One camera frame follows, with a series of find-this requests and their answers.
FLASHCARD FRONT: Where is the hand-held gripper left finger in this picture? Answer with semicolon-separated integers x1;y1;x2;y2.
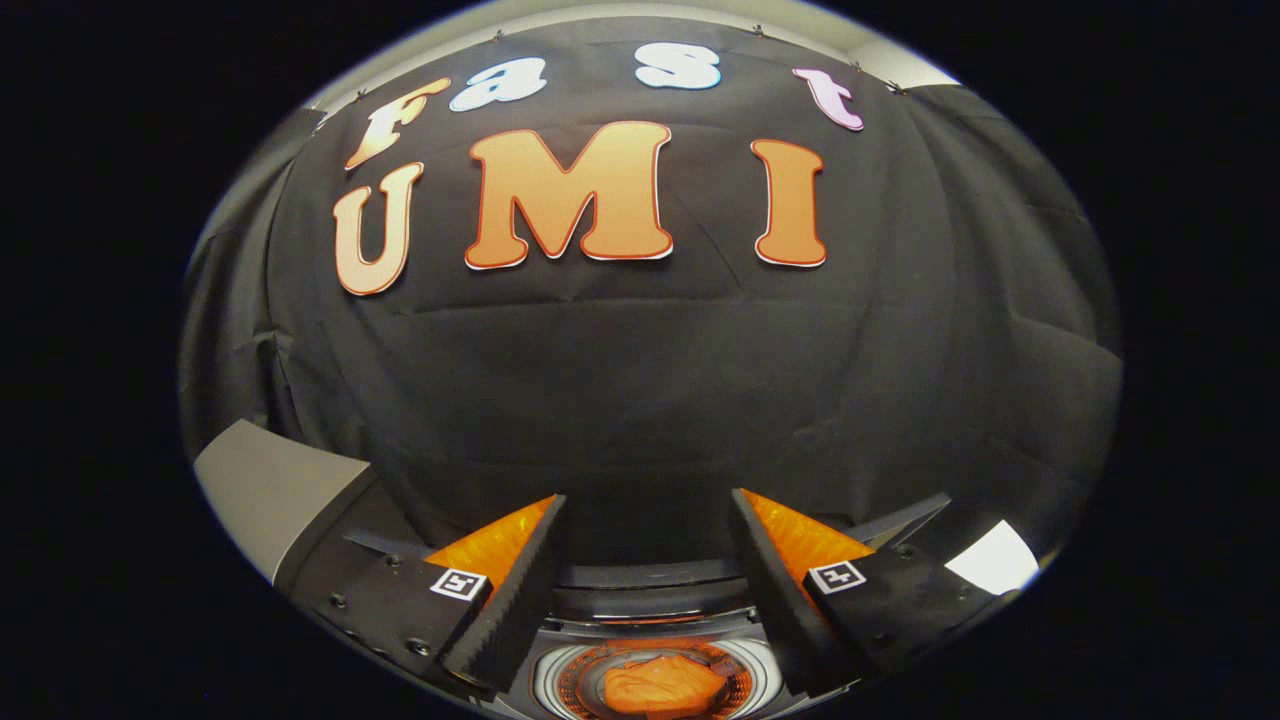
315;494;569;702

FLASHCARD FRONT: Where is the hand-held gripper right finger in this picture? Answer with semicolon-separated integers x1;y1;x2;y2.
730;488;1011;700

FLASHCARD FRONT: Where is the grey washing machine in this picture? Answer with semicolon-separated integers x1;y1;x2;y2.
498;590;863;720

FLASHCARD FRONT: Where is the yellow polo shirt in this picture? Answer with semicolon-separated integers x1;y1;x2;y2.
603;655;729;717

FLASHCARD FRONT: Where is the white table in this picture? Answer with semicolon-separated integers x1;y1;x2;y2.
945;519;1042;598

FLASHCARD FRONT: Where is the black backdrop cloth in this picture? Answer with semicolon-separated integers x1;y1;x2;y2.
180;15;1123;601

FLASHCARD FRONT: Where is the grey flat-topped stand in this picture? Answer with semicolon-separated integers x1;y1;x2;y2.
193;418;377;587

